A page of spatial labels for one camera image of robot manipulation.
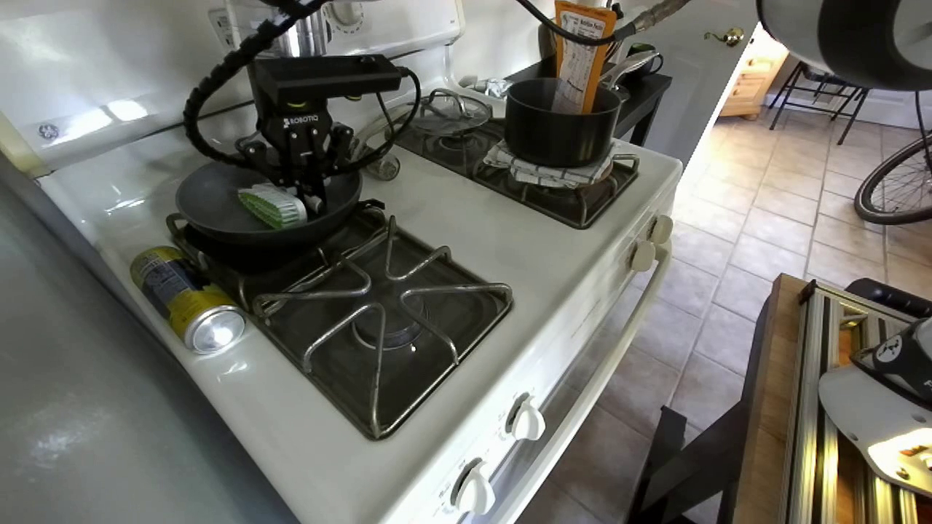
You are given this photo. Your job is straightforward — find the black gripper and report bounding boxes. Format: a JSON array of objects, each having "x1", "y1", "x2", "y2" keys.
[{"x1": 235, "y1": 94, "x2": 358, "y2": 209}]

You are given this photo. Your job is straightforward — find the white and green brush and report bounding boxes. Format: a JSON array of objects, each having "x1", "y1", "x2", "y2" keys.
[{"x1": 232, "y1": 179, "x2": 314, "y2": 232}]

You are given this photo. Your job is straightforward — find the white and black robot base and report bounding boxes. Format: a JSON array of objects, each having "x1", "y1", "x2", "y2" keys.
[{"x1": 816, "y1": 313, "x2": 932, "y2": 500}]

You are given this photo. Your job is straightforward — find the orange box in pot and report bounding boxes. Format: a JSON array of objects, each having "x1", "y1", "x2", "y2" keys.
[{"x1": 548, "y1": 0, "x2": 621, "y2": 115}]

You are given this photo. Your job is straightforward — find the small gray round cap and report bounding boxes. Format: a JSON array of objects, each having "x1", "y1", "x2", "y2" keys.
[{"x1": 360, "y1": 145, "x2": 404, "y2": 185}]

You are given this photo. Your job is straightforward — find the black frying pan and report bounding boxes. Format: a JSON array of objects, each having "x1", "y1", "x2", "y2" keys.
[{"x1": 171, "y1": 91, "x2": 422, "y2": 258}]

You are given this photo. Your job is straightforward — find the round glass lid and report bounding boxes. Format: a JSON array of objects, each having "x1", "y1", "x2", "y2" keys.
[{"x1": 403, "y1": 88, "x2": 496, "y2": 139}]

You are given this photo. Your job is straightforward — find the yellow and blue spray can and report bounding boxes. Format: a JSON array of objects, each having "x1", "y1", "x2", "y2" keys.
[{"x1": 129, "y1": 245, "x2": 250, "y2": 359}]

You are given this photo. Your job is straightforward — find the black burner grate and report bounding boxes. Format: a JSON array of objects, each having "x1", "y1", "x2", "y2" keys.
[
  {"x1": 162, "y1": 197, "x2": 518, "y2": 446},
  {"x1": 385, "y1": 85, "x2": 643, "y2": 232}
]

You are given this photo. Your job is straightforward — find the white gas stove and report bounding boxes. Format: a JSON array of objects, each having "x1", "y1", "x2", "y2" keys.
[{"x1": 0, "y1": 0, "x2": 687, "y2": 524}]

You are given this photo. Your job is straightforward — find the white stove knob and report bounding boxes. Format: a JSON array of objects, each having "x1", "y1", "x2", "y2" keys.
[
  {"x1": 505, "y1": 391, "x2": 548, "y2": 446},
  {"x1": 448, "y1": 456, "x2": 499, "y2": 519},
  {"x1": 623, "y1": 238, "x2": 662, "y2": 273},
  {"x1": 643, "y1": 211, "x2": 676, "y2": 245}
]

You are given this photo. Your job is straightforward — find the white panel door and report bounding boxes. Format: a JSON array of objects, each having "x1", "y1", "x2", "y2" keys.
[{"x1": 639, "y1": 0, "x2": 774, "y2": 169}]

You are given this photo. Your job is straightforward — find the brass door knob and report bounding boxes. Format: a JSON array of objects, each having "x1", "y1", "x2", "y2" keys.
[{"x1": 703, "y1": 27, "x2": 745, "y2": 48}]

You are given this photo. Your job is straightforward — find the wooden cabinet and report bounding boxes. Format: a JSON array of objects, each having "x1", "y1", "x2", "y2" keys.
[{"x1": 719, "y1": 47, "x2": 793, "y2": 121}]

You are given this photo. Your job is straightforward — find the black tripod legs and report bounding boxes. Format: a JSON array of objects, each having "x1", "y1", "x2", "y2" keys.
[{"x1": 623, "y1": 402, "x2": 755, "y2": 524}]

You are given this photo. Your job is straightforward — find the wooden robot cart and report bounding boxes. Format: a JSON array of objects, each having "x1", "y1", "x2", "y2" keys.
[{"x1": 732, "y1": 270, "x2": 932, "y2": 524}]

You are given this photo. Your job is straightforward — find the black folding chair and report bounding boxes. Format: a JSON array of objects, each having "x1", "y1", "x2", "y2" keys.
[{"x1": 767, "y1": 56, "x2": 876, "y2": 149}]

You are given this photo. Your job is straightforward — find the black bicycle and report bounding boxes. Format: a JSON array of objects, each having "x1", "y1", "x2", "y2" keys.
[{"x1": 850, "y1": 91, "x2": 932, "y2": 226}]

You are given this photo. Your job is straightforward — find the black flat device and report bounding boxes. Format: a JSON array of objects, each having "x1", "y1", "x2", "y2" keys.
[{"x1": 842, "y1": 277, "x2": 932, "y2": 322}]

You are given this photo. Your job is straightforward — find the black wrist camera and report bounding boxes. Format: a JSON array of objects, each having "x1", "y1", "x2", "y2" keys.
[{"x1": 247, "y1": 53, "x2": 407, "y2": 101}]

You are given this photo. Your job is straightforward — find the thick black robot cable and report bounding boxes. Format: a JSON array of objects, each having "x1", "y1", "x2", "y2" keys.
[{"x1": 180, "y1": 0, "x2": 333, "y2": 169}]

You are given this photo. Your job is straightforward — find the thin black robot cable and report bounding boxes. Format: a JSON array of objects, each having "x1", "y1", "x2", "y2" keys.
[{"x1": 371, "y1": 62, "x2": 426, "y2": 177}]

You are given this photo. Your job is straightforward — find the black saucepan with steel handle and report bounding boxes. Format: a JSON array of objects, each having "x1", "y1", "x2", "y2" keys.
[{"x1": 500, "y1": 47, "x2": 671, "y2": 171}]

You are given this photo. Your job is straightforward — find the white oven door handle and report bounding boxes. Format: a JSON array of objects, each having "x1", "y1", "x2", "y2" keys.
[{"x1": 478, "y1": 242, "x2": 676, "y2": 524}]

